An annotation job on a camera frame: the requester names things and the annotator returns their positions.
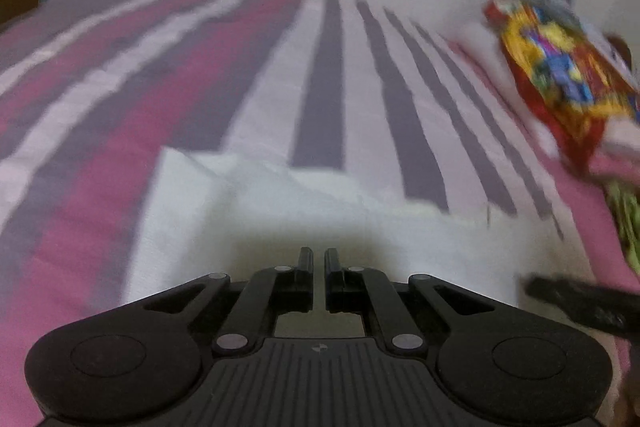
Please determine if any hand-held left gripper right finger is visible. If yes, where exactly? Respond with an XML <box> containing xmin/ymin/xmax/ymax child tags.
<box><xmin>324</xmin><ymin>248</ymin><xmax>497</xmax><ymax>354</ymax></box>

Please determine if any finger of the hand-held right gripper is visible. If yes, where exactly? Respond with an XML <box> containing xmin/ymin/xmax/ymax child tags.
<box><xmin>524</xmin><ymin>275</ymin><xmax>640</xmax><ymax>337</ymax></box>

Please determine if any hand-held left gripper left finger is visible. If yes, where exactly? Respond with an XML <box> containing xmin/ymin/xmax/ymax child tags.
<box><xmin>142</xmin><ymin>247</ymin><xmax>315</xmax><ymax>356</ymax></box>

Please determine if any green packet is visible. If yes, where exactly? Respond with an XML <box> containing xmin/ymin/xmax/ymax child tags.
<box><xmin>605</xmin><ymin>179</ymin><xmax>640</xmax><ymax>279</ymax></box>

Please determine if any pink and grey striped bed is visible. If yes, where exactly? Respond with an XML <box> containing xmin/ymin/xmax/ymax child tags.
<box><xmin>0</xmin><ymin>0</ymin><xmax>640</xmax><ymax>427</ymax></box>

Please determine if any colourful red snack packet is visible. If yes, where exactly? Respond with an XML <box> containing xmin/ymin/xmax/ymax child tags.
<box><xmin>482</xmin><ymin>0</ymin><xmax>640</xmax><ymax>176</ymax></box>

